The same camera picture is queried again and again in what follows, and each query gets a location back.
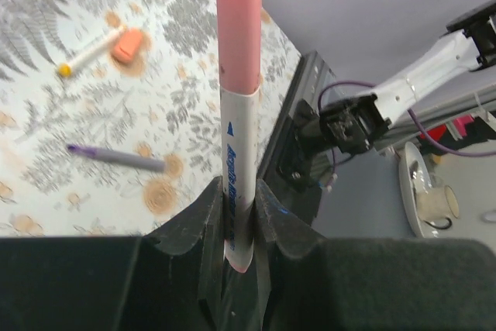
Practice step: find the floral tablecloth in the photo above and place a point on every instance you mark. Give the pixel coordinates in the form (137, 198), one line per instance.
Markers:
(164, 105)

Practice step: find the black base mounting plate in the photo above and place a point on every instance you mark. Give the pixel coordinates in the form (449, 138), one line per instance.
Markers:
(286, 165)

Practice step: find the purple marker pen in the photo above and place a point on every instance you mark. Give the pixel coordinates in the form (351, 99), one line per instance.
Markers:
(116, 157)

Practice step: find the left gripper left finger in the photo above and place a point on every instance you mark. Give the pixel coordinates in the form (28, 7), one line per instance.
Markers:
(169, 279)

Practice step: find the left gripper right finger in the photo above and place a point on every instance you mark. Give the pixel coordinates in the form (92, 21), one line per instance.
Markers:
(309, 282)

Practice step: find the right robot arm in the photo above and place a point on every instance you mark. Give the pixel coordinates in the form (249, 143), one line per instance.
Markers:
(353, 124)

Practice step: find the white saucer with cup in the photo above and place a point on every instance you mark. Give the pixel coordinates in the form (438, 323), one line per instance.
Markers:
(430, 205)

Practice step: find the aluminium frame rail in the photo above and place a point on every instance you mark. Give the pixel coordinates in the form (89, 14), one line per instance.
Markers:
(474, 103)

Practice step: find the white pink marker pen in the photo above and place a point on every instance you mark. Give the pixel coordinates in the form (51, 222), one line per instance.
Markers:
(239, 48)

